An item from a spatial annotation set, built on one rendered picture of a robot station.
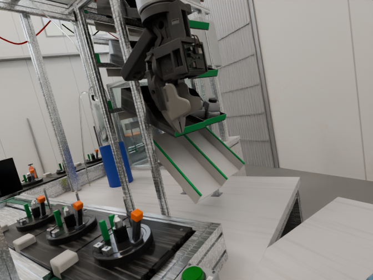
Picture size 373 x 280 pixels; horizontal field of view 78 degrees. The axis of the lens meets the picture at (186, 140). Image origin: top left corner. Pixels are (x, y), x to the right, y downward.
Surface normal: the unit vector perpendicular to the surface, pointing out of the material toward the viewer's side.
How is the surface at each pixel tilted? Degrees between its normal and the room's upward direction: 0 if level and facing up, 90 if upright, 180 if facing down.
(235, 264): 0
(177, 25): 90
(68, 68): 90
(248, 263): 0
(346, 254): 0
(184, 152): 45
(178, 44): 90
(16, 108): 90
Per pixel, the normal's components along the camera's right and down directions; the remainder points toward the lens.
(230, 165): 0.34, -0.71
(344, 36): -0.84, 0.26
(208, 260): 0.80, -0.08
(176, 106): -0.55, 0.29
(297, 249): -0.21, -0.97
